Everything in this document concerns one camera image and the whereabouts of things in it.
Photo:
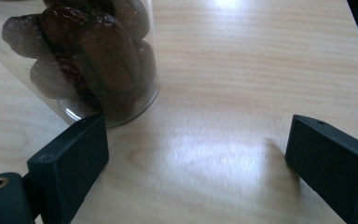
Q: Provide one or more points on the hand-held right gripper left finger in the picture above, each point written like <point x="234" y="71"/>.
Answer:
<point x="68" y="161"/>

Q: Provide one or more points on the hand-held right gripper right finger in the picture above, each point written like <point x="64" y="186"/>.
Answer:
<point x="332" y="165"/>

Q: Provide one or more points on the glass jar with dark dates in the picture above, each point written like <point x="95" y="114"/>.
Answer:
<point x="105" y="62"/>

